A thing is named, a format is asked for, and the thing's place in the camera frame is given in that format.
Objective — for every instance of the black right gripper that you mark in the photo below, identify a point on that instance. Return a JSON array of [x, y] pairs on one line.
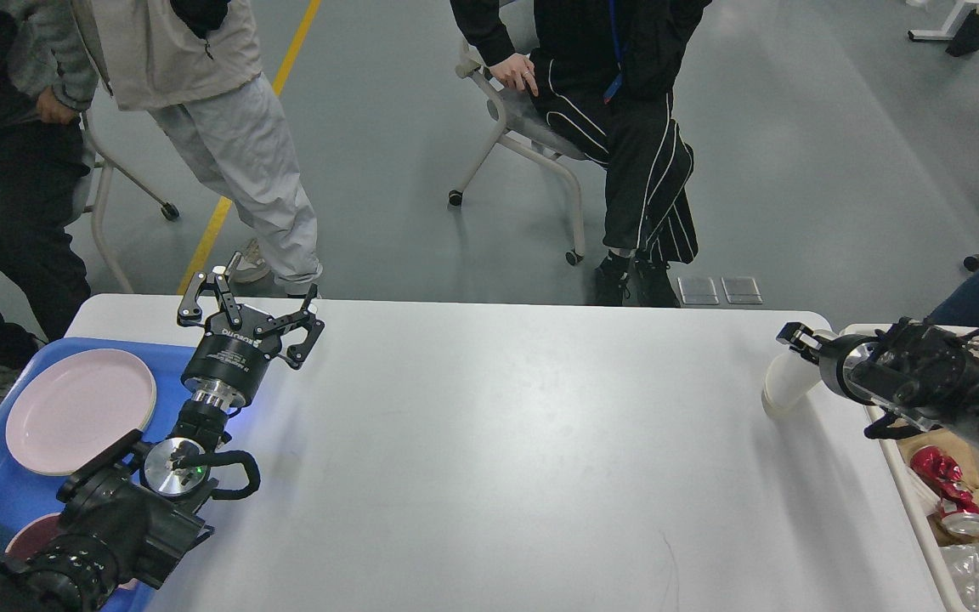
[[836, 356]]

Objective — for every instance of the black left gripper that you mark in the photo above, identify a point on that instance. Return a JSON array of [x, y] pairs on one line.
[[230, 361]]

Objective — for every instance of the white paper cup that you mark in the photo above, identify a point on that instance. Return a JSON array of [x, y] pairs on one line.
[[788, 379]]

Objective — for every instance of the pink plate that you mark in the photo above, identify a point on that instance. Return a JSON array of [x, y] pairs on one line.
[[103, 374]]

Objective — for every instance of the red snack wrapper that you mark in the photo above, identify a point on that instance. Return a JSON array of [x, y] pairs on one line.
[[956, 509]]

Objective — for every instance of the pink mug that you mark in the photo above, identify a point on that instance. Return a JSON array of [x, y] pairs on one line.
[[35, 535]]

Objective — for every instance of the brown paper bag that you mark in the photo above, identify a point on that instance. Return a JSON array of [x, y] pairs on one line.
[[947, 442]]

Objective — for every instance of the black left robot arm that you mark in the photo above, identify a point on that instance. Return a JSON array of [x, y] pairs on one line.
[[207, 297]]

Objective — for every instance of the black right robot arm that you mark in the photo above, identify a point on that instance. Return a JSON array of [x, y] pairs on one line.
[[922, 376]]

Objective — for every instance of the metal floor socket plate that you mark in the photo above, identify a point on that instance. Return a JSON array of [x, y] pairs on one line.
[[698, 291], [741, 290]]

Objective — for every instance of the person in beige coat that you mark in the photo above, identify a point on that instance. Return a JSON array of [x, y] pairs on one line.
[[195, 67]]

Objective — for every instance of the blue plastic tray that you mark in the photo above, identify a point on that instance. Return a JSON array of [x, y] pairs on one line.
[[155, 486]]

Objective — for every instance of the person in black tracksuit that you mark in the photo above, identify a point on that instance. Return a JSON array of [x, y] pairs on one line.
[[602, 77]]

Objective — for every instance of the white desk leg base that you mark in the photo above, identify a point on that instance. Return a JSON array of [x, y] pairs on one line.
[[960, 30]]

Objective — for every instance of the person in grey sweater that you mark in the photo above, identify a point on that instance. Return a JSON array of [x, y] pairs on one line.
[[46, 83]]

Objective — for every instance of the white office chair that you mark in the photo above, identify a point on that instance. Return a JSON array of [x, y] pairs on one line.
[[520, 129]]

